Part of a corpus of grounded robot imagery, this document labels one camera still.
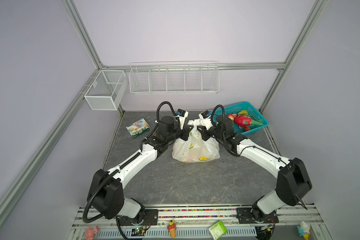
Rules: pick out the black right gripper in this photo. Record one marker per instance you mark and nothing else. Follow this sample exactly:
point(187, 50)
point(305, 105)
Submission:
point(204, 133)

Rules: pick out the toy blue ice cream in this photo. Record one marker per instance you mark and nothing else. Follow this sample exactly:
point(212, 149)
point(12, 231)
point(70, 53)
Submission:
point(304, 230)

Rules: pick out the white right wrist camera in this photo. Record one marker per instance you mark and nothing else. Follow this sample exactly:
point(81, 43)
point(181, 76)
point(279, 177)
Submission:
point(205, 119)

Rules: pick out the pale fake peach with leaves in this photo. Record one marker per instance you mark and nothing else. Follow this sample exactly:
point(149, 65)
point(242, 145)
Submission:
point(232, 116)

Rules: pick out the white plastic bag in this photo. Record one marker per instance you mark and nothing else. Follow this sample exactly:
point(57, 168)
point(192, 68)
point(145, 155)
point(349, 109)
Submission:
point(195, 149)

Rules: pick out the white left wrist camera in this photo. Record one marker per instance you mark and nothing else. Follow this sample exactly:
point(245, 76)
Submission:
point(182, 115)

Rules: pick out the colourful picture card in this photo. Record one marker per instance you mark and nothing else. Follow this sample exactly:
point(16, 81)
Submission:
point(138, 128)

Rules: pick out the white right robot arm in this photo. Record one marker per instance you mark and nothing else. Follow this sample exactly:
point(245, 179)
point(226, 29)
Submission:
point(293, 181)

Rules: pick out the pink toy figure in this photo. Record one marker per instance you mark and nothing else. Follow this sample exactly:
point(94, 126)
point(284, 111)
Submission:
point(91, 232)

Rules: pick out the red fake dragon fruit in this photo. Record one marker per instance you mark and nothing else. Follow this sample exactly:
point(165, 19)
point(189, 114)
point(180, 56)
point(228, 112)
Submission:
point(244, 121)

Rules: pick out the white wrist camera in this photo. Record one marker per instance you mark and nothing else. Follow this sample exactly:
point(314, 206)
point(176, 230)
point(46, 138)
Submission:
point(182, 115)
point(205, 119)

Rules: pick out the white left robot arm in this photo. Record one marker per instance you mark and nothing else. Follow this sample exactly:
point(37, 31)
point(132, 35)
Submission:
point(106, 195)

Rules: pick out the toy ice cream cone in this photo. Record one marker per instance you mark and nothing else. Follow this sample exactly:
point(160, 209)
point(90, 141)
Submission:
point(172, 229)

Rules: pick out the white wire wall shelf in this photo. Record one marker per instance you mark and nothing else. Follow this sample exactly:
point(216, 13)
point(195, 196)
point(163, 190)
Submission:
point(185, 77)

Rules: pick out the green fake mango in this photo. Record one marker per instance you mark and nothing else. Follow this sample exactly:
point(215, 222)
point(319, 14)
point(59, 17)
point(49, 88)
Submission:
point(243, 112)

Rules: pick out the white mesh box basket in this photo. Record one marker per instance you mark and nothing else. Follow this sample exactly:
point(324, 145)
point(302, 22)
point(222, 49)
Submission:
point(106, 90)

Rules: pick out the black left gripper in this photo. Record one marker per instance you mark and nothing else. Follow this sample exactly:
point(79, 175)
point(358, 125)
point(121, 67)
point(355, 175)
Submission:
point(186, 129)

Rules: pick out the teal plastic basket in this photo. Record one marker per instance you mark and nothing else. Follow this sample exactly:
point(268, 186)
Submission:
point(258, 120)

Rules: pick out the green white small box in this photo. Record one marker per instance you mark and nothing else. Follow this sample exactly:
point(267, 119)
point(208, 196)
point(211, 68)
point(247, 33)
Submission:
point(217, 230)

